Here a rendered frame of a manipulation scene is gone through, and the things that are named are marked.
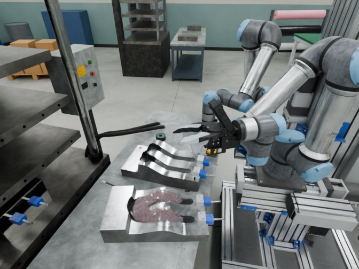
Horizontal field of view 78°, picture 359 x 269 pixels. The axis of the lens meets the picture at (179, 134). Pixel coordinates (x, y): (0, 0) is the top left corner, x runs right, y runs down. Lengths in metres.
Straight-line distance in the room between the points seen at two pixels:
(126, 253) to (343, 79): 1.09
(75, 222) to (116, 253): 0.30
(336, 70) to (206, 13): 6.81
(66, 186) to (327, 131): 1.40
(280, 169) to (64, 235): 1.10
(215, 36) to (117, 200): 6.86
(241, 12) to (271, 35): 6.34
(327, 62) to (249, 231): 1.44
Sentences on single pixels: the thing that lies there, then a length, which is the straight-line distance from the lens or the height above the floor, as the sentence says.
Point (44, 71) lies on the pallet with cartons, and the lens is 5.89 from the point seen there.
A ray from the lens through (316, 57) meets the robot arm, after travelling 0.91.
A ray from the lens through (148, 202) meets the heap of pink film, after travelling 1.20.
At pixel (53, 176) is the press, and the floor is 0.79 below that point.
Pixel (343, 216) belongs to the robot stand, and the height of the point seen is 0.95.
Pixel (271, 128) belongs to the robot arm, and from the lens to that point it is 0.75.
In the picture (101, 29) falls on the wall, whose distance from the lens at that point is 8.31.
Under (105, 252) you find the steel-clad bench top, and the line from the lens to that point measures 1.20.
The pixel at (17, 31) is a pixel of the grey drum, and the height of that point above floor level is 0.72.
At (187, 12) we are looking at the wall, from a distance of 7.55.
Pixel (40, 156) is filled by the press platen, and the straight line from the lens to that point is 1.43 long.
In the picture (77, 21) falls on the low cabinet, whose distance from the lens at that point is 7.98.
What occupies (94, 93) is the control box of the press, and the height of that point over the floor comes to 1.16.
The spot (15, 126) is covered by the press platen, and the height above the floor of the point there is 1.29.
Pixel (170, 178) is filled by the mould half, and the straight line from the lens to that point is 1.33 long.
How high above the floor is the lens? 1.83
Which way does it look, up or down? 35 degrees down
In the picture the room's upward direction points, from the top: straight up
